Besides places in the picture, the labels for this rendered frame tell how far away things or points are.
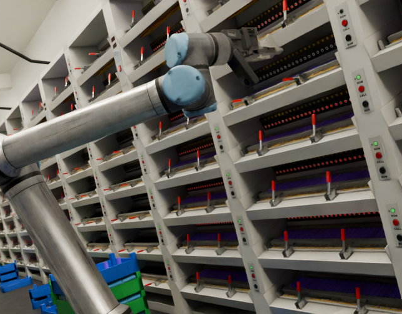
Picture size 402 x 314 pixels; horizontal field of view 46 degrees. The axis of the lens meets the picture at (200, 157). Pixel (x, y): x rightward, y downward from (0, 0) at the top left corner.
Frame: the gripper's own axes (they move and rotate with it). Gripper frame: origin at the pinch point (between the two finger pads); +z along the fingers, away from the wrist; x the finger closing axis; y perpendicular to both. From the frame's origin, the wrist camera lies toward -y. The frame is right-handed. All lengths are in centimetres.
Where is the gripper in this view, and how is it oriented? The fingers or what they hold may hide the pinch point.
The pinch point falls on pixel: (275, 54)
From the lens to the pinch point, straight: 147.2
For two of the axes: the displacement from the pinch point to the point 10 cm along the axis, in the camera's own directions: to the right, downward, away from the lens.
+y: -2.1, -9.8, 0.5
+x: -5.4, 1.5, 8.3
